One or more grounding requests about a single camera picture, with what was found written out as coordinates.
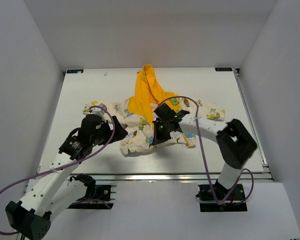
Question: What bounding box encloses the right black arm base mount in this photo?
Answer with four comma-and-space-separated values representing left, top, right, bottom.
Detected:
195, 182, 248, 213

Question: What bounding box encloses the aluminium table rail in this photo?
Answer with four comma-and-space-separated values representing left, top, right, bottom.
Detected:
35, 172, 273, 182
233, 68, 269, 168

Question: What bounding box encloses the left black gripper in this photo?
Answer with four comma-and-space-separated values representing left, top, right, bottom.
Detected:
90, 115, 128, 146

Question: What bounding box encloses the aluminium table front rail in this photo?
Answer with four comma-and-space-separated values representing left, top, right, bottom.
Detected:
35, 172, 273, 182

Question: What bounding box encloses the left blue table label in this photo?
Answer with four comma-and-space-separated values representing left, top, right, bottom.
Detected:
66, 69, 84, 74

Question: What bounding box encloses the blue table label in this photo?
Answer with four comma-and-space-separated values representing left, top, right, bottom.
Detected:
66, 69, 84, 74
214, 67, 233, 72

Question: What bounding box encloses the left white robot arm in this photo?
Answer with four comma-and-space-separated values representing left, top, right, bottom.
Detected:
5, 113, 128, 240

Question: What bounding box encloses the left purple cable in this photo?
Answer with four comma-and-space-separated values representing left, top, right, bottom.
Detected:
0, 105, 116, 236

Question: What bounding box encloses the right blue table label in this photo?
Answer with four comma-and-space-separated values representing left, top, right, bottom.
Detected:
214, 67, 233, 72

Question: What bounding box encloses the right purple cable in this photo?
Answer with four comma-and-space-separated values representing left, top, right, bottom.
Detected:
152, 96, 255, 206

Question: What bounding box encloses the yellow patterned child jacket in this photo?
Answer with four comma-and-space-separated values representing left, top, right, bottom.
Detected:
82, 64, 226, 156

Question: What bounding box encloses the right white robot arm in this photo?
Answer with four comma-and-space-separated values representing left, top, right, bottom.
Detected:
152, 103, 257, 200

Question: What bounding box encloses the purple cable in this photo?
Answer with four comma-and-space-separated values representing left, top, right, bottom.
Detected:
0, 105, 116, 236
152, 96, 255, 206

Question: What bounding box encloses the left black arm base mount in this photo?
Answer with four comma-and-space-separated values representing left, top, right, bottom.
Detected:
68, 173, 117, 210

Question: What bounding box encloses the aluminium table right rail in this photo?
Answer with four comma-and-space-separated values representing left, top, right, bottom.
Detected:
233, 68, 269, 168

